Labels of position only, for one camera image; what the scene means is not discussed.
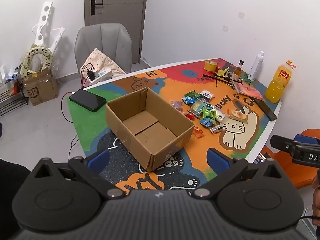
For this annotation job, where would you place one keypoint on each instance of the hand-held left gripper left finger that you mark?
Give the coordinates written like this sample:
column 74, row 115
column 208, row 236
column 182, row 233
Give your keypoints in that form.
column 98, row 161

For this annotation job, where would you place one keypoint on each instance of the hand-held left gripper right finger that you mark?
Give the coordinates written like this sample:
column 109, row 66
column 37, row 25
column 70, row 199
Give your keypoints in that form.
column 218, row 161

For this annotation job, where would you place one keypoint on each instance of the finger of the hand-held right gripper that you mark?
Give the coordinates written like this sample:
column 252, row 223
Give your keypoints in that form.
column 306, row 139
column 281, row 143

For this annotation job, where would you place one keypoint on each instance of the clear dark snack packet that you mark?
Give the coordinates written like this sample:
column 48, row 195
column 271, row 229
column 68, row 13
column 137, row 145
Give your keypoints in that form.
column 217, row 129

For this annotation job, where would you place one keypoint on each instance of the orange white snack packet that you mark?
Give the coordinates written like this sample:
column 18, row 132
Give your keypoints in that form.
column 198, row 132

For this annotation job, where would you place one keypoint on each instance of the small blue snack packet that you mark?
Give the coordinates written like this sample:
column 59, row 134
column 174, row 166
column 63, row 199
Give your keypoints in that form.
column 206, row 122

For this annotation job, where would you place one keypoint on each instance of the white long snack packet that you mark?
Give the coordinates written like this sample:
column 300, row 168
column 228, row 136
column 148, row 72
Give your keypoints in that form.
column 220, row 116

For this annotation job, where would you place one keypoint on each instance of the cream pastry snack packet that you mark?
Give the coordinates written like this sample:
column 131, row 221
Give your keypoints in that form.
column 238, row 116

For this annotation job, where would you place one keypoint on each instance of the red bar snack packet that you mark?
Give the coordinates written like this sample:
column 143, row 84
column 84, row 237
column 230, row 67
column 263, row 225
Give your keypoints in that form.
column 189, row 116

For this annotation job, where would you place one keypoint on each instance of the clear cracker snack packet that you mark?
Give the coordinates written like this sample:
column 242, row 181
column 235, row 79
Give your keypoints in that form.
column 199, row 108

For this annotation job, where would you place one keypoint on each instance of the brown cardboard box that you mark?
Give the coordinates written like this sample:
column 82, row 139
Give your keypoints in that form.
column 147, row 120

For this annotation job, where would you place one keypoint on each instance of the white black snack packet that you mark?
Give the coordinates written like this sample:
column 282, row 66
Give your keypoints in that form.
column 207, row 95

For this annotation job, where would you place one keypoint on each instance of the purple snack packet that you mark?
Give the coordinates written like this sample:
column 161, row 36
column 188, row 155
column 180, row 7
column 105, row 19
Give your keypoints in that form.
column 177, row 105

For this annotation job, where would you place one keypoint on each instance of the dark green snack packet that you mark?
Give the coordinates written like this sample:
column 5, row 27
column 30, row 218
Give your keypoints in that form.
column 192, row 94

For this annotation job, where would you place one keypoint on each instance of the person's right hand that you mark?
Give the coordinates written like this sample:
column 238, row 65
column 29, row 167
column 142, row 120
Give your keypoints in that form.
column 317, row 212

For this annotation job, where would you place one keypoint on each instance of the orange chair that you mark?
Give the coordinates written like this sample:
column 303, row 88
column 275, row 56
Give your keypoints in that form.
column 303, row 175

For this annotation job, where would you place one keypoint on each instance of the black remote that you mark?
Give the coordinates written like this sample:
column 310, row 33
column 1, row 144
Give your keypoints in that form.
column 266, row 110

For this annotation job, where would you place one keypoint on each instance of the orange juice bottle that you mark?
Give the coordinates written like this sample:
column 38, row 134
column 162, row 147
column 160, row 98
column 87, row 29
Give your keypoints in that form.
column 277, row 85

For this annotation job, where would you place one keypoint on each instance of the red booklet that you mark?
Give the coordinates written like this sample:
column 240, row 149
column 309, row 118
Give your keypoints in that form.
column 248, row 91

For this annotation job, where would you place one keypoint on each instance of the dark green smartphone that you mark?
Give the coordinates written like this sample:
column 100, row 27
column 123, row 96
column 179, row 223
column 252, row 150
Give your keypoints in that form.
column 87, row 100

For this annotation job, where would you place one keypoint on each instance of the short black stick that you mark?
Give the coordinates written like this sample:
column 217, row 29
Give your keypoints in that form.
column 216, row 82

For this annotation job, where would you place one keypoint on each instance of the white spray bottle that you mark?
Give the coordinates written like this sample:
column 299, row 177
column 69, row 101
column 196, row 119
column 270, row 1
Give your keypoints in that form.
column 255, row 66

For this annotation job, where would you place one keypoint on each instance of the long black rod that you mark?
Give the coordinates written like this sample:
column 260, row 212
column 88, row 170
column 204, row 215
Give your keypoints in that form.
column 222, row 79

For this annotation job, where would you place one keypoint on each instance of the small amber glass bottle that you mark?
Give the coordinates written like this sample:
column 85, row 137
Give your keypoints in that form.
column 237, row 73

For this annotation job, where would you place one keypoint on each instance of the black charger plug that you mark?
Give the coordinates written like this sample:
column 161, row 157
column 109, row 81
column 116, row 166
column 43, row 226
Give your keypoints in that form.
column 91, row 75

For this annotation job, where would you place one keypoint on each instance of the colourful cartoon table mat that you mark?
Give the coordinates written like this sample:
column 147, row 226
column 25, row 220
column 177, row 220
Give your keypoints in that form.
column 170, row 90

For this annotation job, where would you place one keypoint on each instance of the white power strip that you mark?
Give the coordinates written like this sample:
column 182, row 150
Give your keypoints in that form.
column 103, row 74

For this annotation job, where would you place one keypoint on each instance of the yellow clip toy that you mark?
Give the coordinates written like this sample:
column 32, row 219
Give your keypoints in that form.
column 223, row 73

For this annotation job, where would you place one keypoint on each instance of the person's dark clothing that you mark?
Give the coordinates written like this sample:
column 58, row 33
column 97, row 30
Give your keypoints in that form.
column 11, row 177

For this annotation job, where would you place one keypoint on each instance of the taped logo cardboard box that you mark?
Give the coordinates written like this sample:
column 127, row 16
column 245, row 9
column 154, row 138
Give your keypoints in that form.
column 43, row 90

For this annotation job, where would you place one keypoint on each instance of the yellow tape roll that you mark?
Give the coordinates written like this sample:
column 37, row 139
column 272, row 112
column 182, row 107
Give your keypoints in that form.
column 210, row 66

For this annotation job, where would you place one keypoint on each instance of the dotted beige cushion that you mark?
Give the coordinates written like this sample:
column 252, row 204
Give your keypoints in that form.
column 98, row 57

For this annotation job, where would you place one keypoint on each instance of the black shoe rack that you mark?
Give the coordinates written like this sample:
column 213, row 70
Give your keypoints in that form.
column 11, row 102

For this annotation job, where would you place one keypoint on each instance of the panda print neck pillow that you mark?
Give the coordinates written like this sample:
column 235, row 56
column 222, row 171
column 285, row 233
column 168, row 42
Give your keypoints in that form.
column 48, row 57

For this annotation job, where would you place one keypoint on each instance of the grey chair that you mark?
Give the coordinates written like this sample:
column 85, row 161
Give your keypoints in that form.
column 105, row 40

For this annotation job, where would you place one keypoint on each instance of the white blue plastic bag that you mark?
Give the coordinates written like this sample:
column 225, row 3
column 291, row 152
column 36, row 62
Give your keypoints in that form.
column 11, row 75

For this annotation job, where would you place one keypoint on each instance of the white holed rack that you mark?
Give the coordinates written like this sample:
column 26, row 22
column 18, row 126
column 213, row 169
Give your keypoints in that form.
column 46, row 17

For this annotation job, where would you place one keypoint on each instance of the grey door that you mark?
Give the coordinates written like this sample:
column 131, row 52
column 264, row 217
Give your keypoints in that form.
column 120, row 5

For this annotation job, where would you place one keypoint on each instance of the white wall socket cover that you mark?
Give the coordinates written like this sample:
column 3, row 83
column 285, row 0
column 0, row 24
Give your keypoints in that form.
column 225, row 28
column 241, row 15

